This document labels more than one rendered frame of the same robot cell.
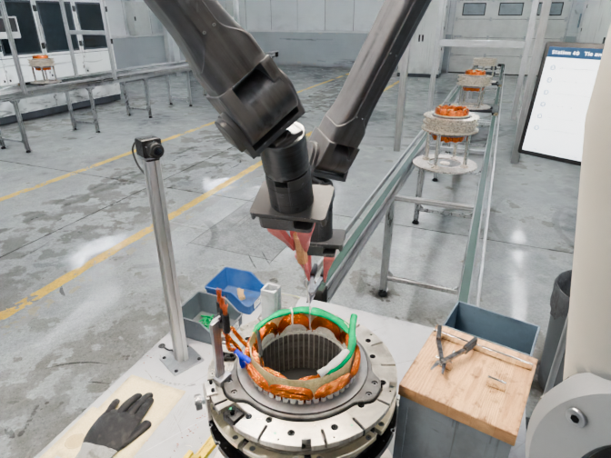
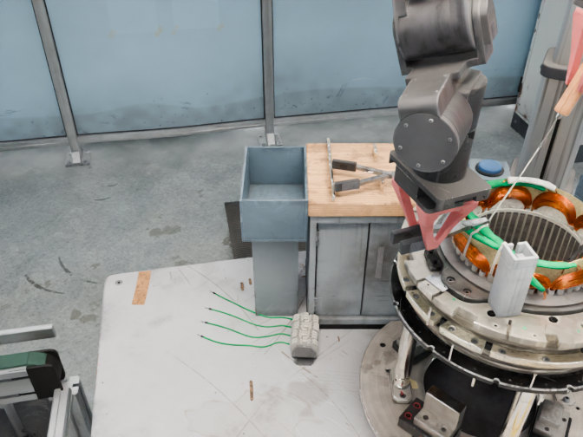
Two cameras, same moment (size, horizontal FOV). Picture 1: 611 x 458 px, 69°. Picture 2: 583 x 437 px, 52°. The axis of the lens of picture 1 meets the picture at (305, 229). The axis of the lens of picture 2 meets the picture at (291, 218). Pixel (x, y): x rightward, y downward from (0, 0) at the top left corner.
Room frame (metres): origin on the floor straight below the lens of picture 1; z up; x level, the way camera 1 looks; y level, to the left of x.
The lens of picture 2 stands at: (1.18, 0.34, 1.60)
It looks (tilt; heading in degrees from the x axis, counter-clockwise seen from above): 37 degrees down; 237
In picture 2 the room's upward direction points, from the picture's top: straight up
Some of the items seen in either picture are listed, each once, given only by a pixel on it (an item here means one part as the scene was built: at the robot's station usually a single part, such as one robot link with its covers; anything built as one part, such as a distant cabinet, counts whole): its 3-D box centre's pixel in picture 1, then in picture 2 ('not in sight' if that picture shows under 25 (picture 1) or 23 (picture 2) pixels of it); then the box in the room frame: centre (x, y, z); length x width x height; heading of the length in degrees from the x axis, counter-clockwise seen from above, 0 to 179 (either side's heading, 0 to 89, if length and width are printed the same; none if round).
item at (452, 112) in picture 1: (450, 123); not in sight; (2.71, -0.87, 1.05); 0.22 x 0.22 x 0.20
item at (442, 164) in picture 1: (447, 140); not in sight; (2.71, -0.87, 0.94); 0.39 x 0.39 x 0.30
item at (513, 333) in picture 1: (479, 378); (276, 237); (0.74, -0.38, 0.92); 0.17 x 0.11 x 0.28; 57
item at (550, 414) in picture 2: not in sight; (552, 420); (0.56, 0.11, 0.83); 0.05 x 0.04 x 0.02; 26
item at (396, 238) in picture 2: not in sight; (406, 234); (0.77, -0.04, 1.17); 0.04 x 0.01 x 0.02; 168
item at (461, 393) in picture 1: (469, 376); (366, 177); (0.61, -0.29, 1.05); 0.20 x 0.19 x 0.02; 147
